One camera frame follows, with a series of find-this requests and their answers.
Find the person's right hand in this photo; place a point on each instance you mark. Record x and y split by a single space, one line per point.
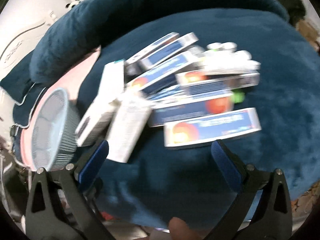
178 228

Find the blue plastic mesh basket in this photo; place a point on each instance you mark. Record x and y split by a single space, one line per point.
50 127

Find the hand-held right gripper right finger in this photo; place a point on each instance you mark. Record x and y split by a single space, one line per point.
225 165

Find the dark blue rolled quilt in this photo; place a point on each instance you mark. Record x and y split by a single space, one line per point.
112 17

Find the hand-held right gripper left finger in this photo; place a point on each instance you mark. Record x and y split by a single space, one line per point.
92 165

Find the dark blue piped pillow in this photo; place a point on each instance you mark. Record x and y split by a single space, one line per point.
17 85

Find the pile of blue ointment boxes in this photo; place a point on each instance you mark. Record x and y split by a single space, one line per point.
192 110

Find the cardboard box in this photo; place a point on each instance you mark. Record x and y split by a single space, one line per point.
308 33

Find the pile of plastic bottle caps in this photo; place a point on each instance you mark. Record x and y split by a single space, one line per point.
222 47

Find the dark hanging clothes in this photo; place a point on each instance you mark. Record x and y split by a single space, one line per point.
292 5

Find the white teal-striped medicine box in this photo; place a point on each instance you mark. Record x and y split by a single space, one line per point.
107 97

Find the pink towel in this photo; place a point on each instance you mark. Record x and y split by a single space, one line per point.
80 77

